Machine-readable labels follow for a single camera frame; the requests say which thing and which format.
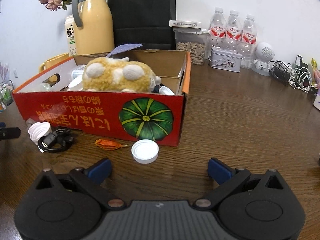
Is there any pale pink ribbed lid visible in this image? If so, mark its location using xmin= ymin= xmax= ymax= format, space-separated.
xmin=28 ymin=122 xmax=52 ymax=145

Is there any small white lid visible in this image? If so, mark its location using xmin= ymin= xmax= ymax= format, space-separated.
xmin=131 ymin=139 xmax=159 ymax=164

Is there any iridescent plastic bag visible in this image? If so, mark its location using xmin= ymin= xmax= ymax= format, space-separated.
xmin=39 ymin=83 xmax=52 ymax=92

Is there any clear cotton swab box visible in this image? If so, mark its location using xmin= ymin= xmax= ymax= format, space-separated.
xmin=71 ymin=64 xmax=86 ymax=80

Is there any yellow white plush alpaca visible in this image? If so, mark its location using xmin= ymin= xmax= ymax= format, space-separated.
xmin=82 ymin=57 xmax=162 ymax=93

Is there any purple cloth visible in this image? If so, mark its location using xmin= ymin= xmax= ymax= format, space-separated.
xmin=106 ymin=43 xmax=143 ymax=57

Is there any large white ribbed lid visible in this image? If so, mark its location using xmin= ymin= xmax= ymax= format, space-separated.
xmin=68 ymin=75 xmax=83 ymax=91

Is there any orange dried petal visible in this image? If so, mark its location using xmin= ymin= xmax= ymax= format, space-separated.
xmin=95 ymin=139 xmax=127 ymax=151

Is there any yellow ceramic mug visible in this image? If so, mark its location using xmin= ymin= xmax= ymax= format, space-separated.
xmin=39 ymin=53 xmax=69 ymax=72

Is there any red orange cardboard box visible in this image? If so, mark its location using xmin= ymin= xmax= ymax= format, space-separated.
xmin=13 ymin=50 xmax=191 ymax=146

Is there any white cap in box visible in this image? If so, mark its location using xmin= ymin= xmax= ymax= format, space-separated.
xmin=159 ymin=86 xmax=175 ymax=95

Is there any purple white box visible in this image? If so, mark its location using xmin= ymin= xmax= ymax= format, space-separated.
xmin=313 ymin=94 xmax=320 ymax=111

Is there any small printed tin box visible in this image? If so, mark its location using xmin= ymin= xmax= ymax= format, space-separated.
xmin=208 ymin=46 xmax=242 ymax=73

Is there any white milk carton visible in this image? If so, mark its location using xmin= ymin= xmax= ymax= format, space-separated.
xmin=65 ymin=15 xmax=76 ymax=56

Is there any small white robot figure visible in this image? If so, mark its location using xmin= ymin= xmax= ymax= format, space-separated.
xmin=252 ymin=42 xmax=274 ymax=76

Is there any clear seed container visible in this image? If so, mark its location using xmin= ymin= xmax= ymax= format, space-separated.
xmin=174 ymin=28 xmax=209 ymax=66

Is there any yellow thermos jug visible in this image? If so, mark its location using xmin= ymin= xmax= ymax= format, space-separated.
xmin=72 ymin=0 xmax=114 ymax=55

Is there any water bottle right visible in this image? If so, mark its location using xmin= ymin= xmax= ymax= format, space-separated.
xmin=241 ymin=15 xmax=258 ymax=69

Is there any water bottle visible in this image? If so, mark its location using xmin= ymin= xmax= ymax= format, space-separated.
xmin=226 ymin=10 xmax=242 ymax=53
xmin=241 ymin=15 xmax=258 ymax=69
xmin=209 ymin=7 xmax=226 ymax=49

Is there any water bottle left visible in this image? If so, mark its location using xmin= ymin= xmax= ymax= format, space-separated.
xmin=209 ymin=7 xmax=226 ymax=49

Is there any water bottle middle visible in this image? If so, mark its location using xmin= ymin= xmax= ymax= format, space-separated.
xmin=226 ymin=10 xmax=242 ymax=53

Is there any white flat box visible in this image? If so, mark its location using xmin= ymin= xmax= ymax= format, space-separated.
xmin=169 ymin=20 xmax=202 ymax=29

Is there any black paper bag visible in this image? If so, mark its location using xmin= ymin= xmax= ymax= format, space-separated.
xmin=107 ymin=0 xmax=176 ymax=50

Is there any tangled cables pile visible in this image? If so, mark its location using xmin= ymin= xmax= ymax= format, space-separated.
xmin=268 ymin=55 xmax=320 ymax=93

